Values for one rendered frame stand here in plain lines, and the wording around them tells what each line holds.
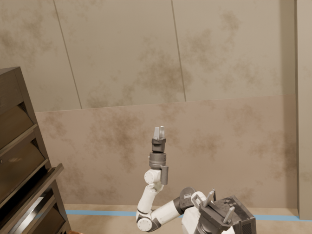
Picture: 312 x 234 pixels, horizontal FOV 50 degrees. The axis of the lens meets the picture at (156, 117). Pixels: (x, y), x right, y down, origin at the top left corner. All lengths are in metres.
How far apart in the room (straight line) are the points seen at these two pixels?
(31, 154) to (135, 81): 1.55
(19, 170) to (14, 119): 0.32
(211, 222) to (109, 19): 2.63
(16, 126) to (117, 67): 1.60
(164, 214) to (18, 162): 0.97
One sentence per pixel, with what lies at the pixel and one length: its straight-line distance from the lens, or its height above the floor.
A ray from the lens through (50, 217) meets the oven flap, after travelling 2.57.
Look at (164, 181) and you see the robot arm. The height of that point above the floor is 1.50.
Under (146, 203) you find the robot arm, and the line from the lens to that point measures 1.81.
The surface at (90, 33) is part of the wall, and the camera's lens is 3.57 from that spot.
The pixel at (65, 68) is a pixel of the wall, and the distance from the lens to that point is 3.79.
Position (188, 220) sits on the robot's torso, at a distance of 1.66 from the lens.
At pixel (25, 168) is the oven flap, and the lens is 2.27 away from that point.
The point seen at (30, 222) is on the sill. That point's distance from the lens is 2.36.
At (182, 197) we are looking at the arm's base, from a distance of 1.79.
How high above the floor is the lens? 2.41
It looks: 21 degrees down
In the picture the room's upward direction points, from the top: 10 degrees counter-clockwise
